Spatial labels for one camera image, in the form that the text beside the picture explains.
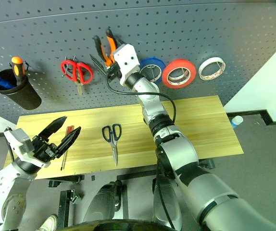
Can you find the black cup holder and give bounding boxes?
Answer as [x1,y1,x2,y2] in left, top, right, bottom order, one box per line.
[0,68,42,111]

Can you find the grey perforated pegboard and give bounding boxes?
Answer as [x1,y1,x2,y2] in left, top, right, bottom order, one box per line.
[0,0,276,124]

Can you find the white bottle blue cap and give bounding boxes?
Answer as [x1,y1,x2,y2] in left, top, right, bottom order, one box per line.
[230,115,244,128]

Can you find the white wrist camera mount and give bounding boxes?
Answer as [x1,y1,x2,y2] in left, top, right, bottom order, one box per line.
[113,44,141,86]
[3,128,51,168]

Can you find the dark rounded grey shape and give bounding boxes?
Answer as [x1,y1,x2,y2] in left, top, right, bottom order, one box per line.
[83,180,124,224]
[151,175,183,231]

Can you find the black curved rim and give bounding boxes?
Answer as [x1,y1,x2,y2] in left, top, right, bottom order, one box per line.
[64,218,178,231]

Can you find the blue black scissors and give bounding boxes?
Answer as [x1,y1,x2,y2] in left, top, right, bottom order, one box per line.
[101,123,123,167]

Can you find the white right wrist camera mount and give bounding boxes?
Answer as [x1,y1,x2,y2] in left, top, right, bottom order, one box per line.
[113,44,141,86]

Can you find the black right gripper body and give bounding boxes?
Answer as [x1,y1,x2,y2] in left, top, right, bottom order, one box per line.
[107,63,123,80]

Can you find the white shoe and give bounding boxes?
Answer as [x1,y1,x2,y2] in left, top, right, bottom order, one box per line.
[37,214,58,231]

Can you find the orange black pliers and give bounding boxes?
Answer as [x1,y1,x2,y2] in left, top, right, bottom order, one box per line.
[92,28,120,68]

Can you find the red handled scissors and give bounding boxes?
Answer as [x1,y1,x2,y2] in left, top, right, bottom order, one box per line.
[61,60,94,96]

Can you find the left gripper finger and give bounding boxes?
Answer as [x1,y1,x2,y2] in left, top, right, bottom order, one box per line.
[38,115,68,142]
[55,126,82,159]

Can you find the blue tape roll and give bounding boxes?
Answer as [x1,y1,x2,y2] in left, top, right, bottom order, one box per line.
[139,57,167,84]

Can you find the black metal table frame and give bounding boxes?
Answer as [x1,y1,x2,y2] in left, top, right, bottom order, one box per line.
[48,158,216,231]

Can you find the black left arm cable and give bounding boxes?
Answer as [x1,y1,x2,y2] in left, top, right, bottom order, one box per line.
[6,136,15,162]

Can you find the red handled screwdriver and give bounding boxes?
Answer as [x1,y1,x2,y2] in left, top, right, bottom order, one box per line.
[60,126,75,171]

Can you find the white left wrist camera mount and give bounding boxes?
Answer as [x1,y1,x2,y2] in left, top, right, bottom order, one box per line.
[3,128,51,168]

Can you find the white tape roll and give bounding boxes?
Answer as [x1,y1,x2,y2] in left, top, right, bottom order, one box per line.
[198,57,226,81]

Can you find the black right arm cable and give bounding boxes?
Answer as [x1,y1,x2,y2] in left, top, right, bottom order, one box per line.
[106,76,177,229]

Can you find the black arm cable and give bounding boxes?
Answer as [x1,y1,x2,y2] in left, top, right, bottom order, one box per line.
[6,136,15,162]
[106,76,177,229]

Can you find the red tape roll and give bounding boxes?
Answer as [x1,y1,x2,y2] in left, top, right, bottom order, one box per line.
[162,59,198,90]

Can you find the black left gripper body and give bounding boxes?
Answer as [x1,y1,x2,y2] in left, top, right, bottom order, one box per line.
[31,135,60,164]

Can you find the orange black handled screwdriver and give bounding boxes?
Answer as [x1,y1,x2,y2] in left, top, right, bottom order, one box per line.
[11,56,26,86]

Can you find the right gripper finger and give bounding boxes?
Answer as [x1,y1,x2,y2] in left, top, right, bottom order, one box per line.
[92,60,110,76]
[89,53,109,72]

